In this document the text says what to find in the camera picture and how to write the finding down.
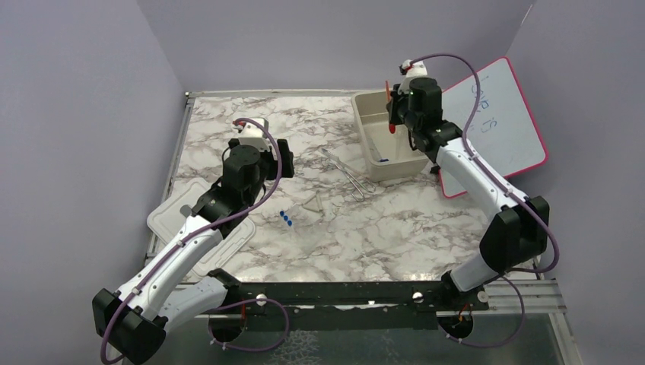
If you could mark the red plastic spatula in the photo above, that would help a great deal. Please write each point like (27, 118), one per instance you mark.
(391, 125)

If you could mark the metal test tube clamp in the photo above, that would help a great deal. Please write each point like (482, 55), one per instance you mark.
(360, 185)

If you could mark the pink framed whiteboard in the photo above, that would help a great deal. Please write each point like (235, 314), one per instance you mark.
(497, 119)

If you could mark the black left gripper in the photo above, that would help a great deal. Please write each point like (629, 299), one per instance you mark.
(286, 157)

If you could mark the blue base graduated cylinder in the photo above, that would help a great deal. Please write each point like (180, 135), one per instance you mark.
(375, 152)

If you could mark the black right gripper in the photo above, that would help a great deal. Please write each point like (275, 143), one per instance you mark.
(395, 97)

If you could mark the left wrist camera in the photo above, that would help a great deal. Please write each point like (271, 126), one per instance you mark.
(249, 134)

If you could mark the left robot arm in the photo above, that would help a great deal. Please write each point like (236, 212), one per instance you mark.
(133, 321)

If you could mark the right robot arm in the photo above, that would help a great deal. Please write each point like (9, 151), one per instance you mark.
(516, 223)

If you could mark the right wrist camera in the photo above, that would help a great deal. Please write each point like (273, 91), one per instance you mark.
(411, 70)

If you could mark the beige plastic bin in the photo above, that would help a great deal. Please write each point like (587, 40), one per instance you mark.
(371, 118)

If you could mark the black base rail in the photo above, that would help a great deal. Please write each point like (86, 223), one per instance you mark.
(334, 306)

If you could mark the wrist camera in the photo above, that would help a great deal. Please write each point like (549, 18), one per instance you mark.
(249, 134)
(411, 70)

